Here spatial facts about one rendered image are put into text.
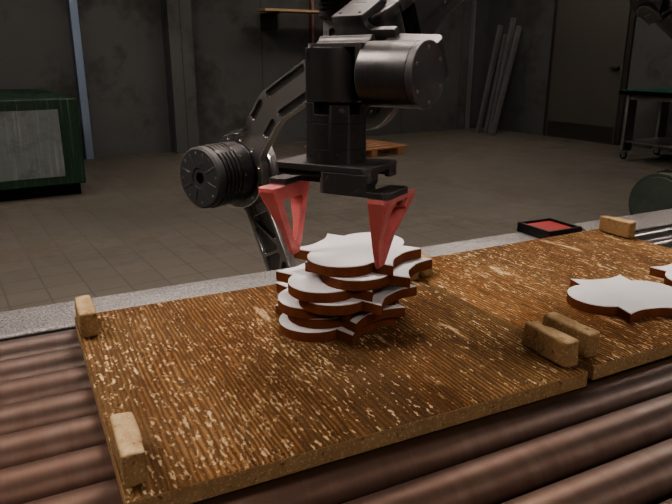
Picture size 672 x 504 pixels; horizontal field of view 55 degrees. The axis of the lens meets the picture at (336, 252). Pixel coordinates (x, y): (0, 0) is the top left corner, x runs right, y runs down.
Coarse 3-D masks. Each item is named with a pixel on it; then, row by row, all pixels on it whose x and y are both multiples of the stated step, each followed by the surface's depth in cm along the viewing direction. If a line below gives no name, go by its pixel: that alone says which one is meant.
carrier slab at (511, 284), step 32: (448, 256) 93; (480, 256) 93; (512, 256) 93; (544, 256) 93; (576, 256) 93; (608, 256) 93; (640, 256) 93; (448, 288) 80; (480, 288) 80; (512, 288) 80; (544, 288) 80; (512, 320) 71; (576, 320) 71; (608, 320) 71; (640, 320) 71; (608, 352) 63; (640, 352) 63
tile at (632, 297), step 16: (576, 288) 77; (592, 288) 77; (608, 288) 77; (624, 288) 77; (640, 288) 77; (656, 288) 77; (576, 304) 74; (592, 304) 72; (608, 304) 72; (624, 304) 72; (640, 304) 72; (656, 304) 72
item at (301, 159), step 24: (312, 120) 59; (336, 120) 58; (360, 120) 59; (312, 144) 60; (336, 144) 59; (360, 144) 60; (288, 168) 61; (312, 168) 60; (336, 168) 59; (360, 168) 58; (384, 168) 60
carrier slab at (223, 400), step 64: (128, 320) 71; (192, 320) 71; (256, 320) 71; (448, 320) 71; (128, 384) 57; (192, 384) 57; (256, 384) 57; (320, 384) 57; (384, 384) 57; (448, 384) 57; (512, 384) 57; (576, 384) 59; (192, 448) 48; (256, 448) 48; (320, 448) 48
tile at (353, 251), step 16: (336, 240) 72; (352, 240) 72; (368, 240) 72; (400, 240) 72; (304, 256) 69; (320, 256) 66; (336, 256) 66; (352, 256) 66; (368, 256) 66; (400, 256) 67; (416, 256) 69; (320, 272) 64; (336, 272) 63; (352, 272) 63; (368, 272) 64; (384, 272) 64
